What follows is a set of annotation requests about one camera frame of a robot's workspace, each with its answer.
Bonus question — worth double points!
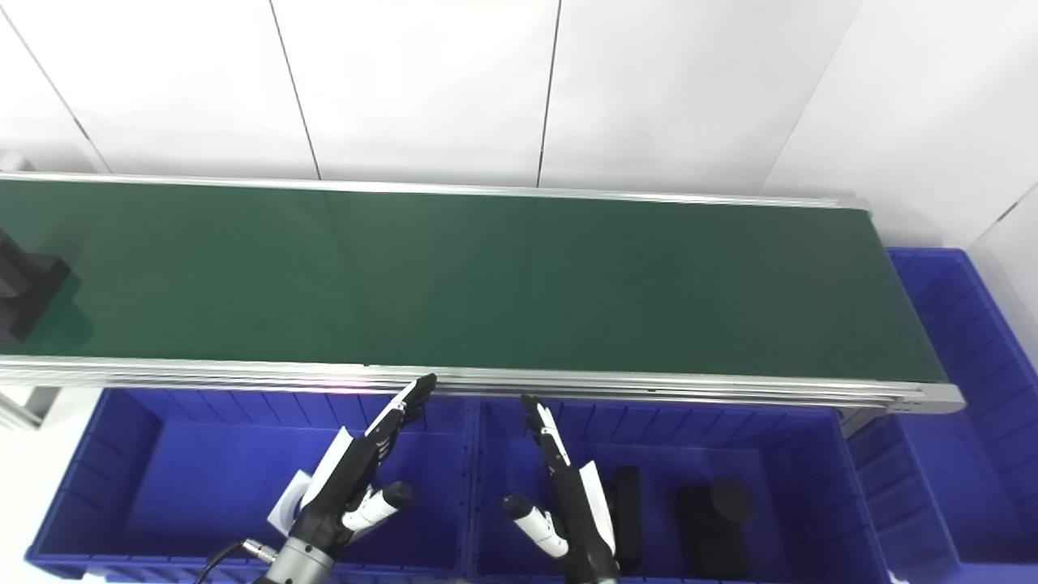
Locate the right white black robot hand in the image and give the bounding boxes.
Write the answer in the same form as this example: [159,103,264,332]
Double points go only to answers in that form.
[503,394,624,584]

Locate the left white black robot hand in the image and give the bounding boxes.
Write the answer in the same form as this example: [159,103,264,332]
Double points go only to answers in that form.
[292,373,439,560]

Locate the black cylinder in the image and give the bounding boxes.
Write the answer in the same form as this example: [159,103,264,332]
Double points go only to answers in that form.
[0,230,79,343]
[676,478,757,582]

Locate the black part lying sideways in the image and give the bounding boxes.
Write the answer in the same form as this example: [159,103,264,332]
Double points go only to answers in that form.
[611,465,647,570]

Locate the blue bin with white part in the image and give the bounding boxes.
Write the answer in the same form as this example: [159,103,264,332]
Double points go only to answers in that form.
[24,388,476,584]

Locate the blue bin with black parts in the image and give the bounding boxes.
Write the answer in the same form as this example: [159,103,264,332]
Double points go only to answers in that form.
[466,396,893,584]

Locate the green conveyor belt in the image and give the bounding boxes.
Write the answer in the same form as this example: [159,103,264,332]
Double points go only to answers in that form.
[0,172,966,414]

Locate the aluminium conveyor leg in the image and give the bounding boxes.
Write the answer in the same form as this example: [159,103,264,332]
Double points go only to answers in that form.
[839,407,883,440]
[0,387,62,432]

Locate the empty blue bin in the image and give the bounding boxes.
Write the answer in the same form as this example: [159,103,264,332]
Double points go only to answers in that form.
[847,247,1038,584]

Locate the white bracket part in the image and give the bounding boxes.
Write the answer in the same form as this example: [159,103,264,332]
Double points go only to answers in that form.
[270,470,315,534]

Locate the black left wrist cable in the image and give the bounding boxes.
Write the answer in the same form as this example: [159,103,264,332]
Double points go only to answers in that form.
[195,540,278,584]

